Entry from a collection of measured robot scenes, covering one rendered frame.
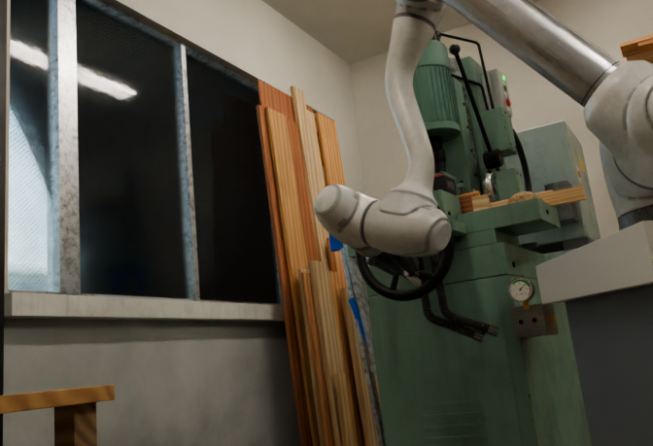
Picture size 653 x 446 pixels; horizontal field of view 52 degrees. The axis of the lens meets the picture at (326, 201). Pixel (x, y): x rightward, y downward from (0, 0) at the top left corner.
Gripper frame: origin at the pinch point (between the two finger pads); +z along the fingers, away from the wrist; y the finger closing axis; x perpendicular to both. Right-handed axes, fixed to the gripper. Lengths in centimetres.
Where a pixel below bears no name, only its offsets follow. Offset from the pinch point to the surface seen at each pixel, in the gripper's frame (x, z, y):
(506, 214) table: -22.8, 17.7, -19.1
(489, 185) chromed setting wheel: -45, 35, -9
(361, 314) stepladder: -32, 91, 68
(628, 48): -199, 166, -44
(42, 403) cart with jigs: 51, -81, 18
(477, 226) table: -21.1, 18.4, -10.4
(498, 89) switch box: -87, 41, -11
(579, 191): -33, 30, -36
